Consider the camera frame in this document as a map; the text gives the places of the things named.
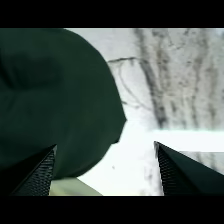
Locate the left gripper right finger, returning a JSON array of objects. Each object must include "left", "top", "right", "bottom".
[{"left": 153, "top": 140, "right": 224, "bottom": 197}]

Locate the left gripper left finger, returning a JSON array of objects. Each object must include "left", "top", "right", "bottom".
[{"left": 0, "top": 143, "right": 58, "bottom": 197}]

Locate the dark green shirt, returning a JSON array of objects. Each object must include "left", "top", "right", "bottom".
[{"left": 0, "top": 27, "right": 128, "bottom": 181}]

